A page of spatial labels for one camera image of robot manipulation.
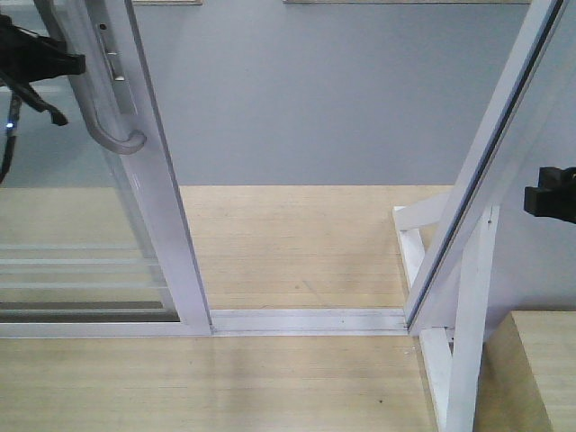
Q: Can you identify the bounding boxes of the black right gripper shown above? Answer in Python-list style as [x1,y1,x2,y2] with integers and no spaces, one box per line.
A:
[524,166,575,221]

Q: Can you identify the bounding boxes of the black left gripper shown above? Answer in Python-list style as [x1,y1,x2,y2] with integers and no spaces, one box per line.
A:
[1,14,86,86]

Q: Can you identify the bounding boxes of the grey door handle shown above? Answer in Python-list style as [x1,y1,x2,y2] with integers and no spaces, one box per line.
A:
[36,1,147,155]

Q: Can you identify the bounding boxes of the white sliding transparent door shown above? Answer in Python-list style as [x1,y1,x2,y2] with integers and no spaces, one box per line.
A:
[1,1,212,338]

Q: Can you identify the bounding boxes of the light wooden box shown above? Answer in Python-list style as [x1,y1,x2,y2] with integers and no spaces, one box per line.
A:
[485,310,575,431]

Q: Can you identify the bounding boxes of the white right support brace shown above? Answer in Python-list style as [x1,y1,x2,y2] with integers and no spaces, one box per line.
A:
[392,193,500,431]

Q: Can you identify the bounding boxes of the light plywood base board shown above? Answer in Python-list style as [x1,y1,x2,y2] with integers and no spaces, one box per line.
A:
[1,185,444,431]

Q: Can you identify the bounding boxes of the black wrist strap cable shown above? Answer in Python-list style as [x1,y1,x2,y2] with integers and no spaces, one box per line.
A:
[0,74,69,184]

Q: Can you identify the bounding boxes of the white door outer frame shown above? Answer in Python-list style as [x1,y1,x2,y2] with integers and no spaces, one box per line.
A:
[211,1,567,337]

